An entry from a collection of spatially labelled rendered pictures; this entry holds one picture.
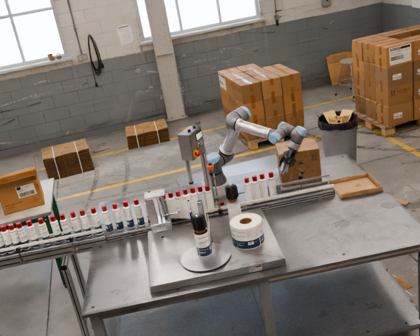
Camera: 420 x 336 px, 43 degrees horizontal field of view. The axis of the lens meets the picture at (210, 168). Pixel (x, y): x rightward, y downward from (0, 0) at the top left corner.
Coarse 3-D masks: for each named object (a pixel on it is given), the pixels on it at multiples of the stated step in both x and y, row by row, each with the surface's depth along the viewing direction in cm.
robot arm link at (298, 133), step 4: (296, 128) 366; (300, 128) 364; (304, 128) 368; (292, 132) 367; (296, 132) 366; (300, 132) 364; (304, 132) 365; (292, 136) 368; (296, 136) 366; (300, 136) 365; (304, 136) 366; (292, 140) 368; (296, 140) 366; (300, 140) 366; (300, 144) 368
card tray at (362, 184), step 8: (352, 176) 401; (360, 176) 402; (368, 176) 401; (336, 184) 400; (344, 184) 398; (352, 184) 396; (360, 184) 394; (368, 184) 392; (376, 184) 388; (336, 192) 388; (344, 192) 386; (352, 192) 377; (360, 192) 377; (368, 192) 378; (376, 192) 379
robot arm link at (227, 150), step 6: (240, 108) 392; (246, 108) 393; (240, 114) 386; (246, 114) 390; (246, 120) 392; (228, 132) 405; (234, 132) 400; (228, 138) 406; (234, 138) 404; (228, 144) 409; (234, 144) 410; (222, 150) 415; (228, 150) 413; (228, 156) 416
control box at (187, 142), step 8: (192, 128) 371; (200, 128) 371; (184, 136) 361; (192, 136) 362; (184, 144) 364; (192, 144) 363; (184, 152) 367; (192, 152) 364; (200, 152) 372; (184, 160) 370; (192, 160) 366
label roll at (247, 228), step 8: (240, 216) 338; (248, 216) 336; (256, 216) 335; (232, 224) 330; (240, 224) 329; (248, 224) 327; (256, 224) 325; (232, 232) 330; (240, 232) 324; (248, 232) 323; (256, 232) 325; (240, 240) 327; (248, 240) 325; (256, 240) 326; (264, 240) 333; (240, 248) 329; (248, 248) 327
